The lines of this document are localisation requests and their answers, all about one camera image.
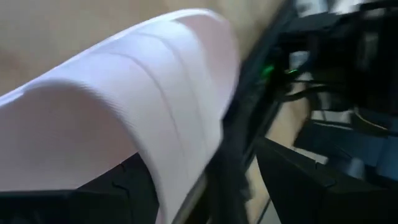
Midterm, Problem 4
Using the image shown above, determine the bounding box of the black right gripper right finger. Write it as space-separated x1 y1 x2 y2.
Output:
253 136 398 224

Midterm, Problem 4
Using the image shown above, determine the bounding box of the black aluminium frame rail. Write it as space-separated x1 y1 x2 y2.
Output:
205 0 312 224

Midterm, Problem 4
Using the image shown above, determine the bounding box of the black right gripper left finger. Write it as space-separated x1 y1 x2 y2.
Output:
0 152 162 224

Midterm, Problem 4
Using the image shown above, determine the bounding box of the pink foam slide sandal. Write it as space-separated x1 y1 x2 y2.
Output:
0 7 242 224

